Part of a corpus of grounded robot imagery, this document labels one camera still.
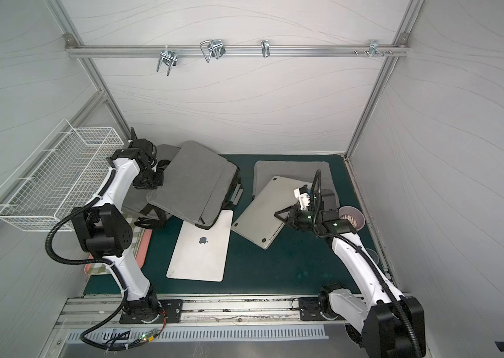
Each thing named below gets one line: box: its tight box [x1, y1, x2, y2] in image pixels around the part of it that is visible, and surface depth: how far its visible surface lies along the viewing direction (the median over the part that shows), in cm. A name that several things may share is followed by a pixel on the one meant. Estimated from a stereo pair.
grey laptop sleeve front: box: [146, 140, 239, 230], surface depth 100 cm
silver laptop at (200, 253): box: [166, 209, 235, 282], surface depth 88 cm
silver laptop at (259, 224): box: [231, 176, 307, 250], surface depth 89 cm
